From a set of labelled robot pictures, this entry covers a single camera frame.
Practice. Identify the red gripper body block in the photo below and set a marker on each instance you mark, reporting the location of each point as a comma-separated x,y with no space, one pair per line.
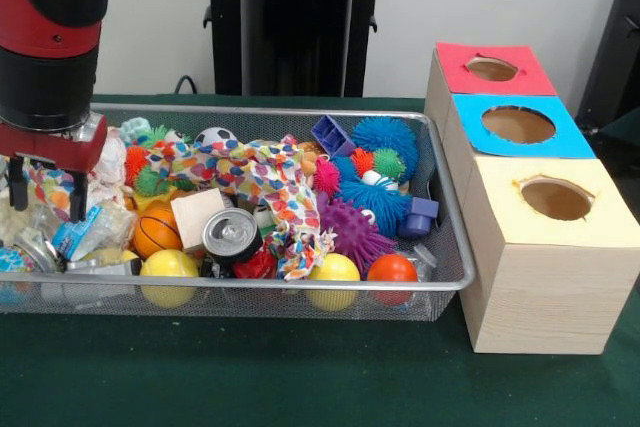
45,149

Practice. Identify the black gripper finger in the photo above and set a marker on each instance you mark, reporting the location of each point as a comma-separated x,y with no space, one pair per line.
79,202
17,187

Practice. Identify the wide polka dot cloth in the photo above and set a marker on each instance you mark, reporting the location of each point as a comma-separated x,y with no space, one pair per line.
50,187

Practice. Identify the crushed bottle with blue label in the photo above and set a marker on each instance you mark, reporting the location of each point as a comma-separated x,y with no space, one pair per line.
75,234

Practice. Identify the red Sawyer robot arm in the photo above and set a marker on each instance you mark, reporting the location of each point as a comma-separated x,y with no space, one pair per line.
50,22

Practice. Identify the shallow mesh bin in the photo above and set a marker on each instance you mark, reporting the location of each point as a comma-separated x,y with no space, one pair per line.
240,308

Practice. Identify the wooden box with three holes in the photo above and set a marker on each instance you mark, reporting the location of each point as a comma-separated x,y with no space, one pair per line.
550,297

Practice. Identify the small orange basketball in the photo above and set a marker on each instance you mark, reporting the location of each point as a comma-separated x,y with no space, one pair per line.
155,234

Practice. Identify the yellow ball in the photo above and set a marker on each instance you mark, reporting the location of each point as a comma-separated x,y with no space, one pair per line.
334,271
167,267

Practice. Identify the plain wooden block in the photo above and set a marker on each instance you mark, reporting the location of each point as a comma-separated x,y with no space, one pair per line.
197,217

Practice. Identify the small soccer ball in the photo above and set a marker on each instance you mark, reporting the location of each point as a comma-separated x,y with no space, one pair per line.
216,136

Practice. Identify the silver topped drink can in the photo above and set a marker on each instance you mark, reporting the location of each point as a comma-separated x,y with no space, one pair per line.
231,234

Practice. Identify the long polka dot cloth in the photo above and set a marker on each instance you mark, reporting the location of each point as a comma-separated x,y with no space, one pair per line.
260,172

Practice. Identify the purple spiky rubber ball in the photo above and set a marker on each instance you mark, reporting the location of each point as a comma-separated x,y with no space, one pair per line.
350,232

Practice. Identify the dark green table cloth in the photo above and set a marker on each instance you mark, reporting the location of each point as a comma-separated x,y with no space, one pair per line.
300,372

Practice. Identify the orange ball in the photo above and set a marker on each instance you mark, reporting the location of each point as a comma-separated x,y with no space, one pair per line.
392,271

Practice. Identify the green side table cloth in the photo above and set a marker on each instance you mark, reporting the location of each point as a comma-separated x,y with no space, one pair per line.
622,139

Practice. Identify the black flat panel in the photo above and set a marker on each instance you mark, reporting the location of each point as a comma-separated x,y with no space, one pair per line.
617,47

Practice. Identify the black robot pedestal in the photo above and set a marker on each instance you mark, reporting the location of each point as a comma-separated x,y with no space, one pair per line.
295,22

